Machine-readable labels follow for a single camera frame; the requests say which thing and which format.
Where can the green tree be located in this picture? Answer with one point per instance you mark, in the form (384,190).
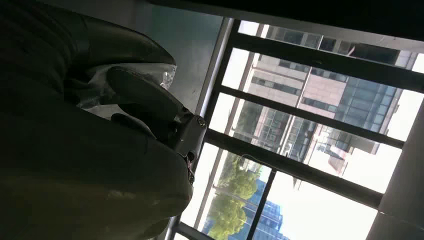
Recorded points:
(228,215)

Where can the blue glass tower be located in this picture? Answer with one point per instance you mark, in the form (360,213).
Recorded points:
(270,225)

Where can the pale office building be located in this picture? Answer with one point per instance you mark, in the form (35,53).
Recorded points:
(328,89)

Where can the black window frame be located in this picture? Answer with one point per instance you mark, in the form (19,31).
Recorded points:
(298,170)

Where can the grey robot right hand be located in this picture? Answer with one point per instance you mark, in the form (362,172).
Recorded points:
(99,172)

